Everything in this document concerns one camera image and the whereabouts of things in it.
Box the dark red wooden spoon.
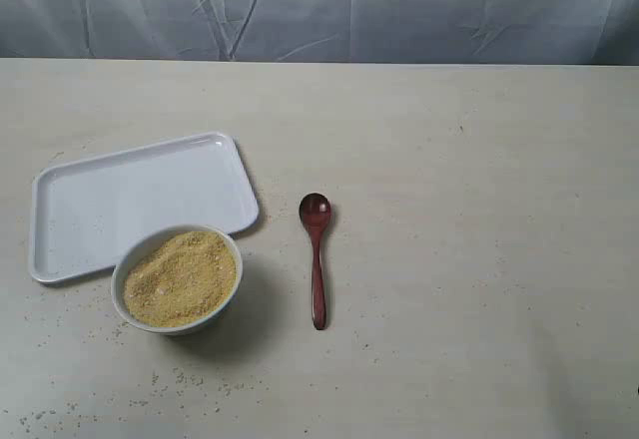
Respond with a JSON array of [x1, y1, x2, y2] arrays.
[[299, 193, 331, 330]]

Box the grey wrinkled backdrop curtain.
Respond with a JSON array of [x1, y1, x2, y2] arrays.
[[1, 0, 638, 65]]

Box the white ceramic bowl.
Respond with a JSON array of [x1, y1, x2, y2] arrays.
[[111, 224, 244, 335]]

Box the yellow millet grains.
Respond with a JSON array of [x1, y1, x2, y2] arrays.
[[123, 230, 239, 328]]

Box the white rectangular plastic tray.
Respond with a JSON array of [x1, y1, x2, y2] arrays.
[[28, 132, 260, 284]]

